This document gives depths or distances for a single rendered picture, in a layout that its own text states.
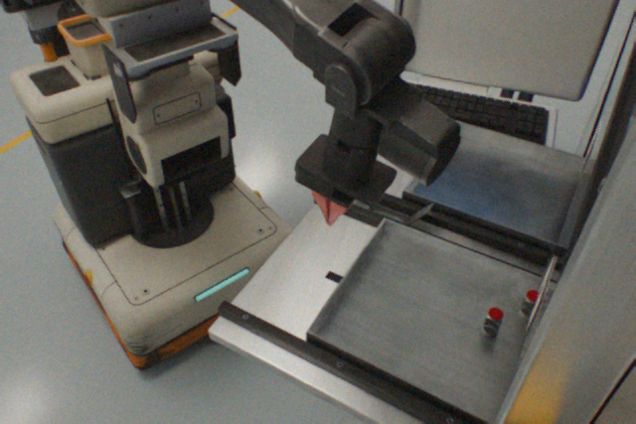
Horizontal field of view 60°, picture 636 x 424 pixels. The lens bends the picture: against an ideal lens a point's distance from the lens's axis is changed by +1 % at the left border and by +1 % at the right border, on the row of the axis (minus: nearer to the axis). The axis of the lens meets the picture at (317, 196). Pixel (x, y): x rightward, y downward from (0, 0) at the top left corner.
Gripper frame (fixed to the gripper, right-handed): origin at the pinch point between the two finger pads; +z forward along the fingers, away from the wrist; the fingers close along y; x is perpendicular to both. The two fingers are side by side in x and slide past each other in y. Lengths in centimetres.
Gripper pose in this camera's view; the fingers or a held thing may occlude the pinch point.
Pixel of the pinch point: (332, 217)
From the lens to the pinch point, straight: 68.1
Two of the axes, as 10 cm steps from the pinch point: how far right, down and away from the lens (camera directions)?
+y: 8.6, 4.6, -2.3
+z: -1.6, 6.6, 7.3
